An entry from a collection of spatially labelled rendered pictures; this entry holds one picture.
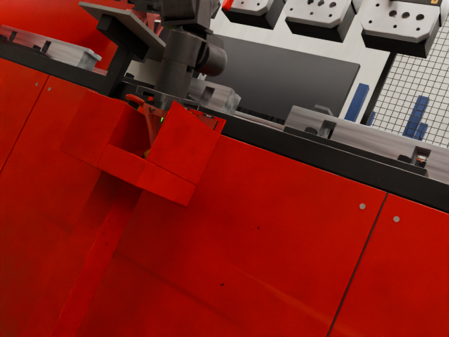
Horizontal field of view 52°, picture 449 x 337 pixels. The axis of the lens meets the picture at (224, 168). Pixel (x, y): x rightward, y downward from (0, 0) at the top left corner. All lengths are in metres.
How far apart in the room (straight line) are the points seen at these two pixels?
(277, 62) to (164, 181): 1.10
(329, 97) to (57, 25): 1.17
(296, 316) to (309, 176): 0.25
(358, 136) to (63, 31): 1.48
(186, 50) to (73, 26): 1.43
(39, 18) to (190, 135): 1.38
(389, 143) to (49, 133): 0.85
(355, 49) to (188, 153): 5.31
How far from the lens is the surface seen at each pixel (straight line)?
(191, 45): 0.79
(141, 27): 1.14
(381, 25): 1.11
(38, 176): 1.29
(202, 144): 0.84
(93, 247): 0.84
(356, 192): 0.85
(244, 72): 1.84
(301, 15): 1.18
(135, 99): 0.88
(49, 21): 2.12
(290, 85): 1.74
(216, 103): 1.17
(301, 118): 1.06
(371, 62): 5.93
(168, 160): 0.78
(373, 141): 1.00
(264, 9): 1.24
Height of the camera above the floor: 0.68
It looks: 5 degrees up
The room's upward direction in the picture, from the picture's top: 24 degrees clockwise
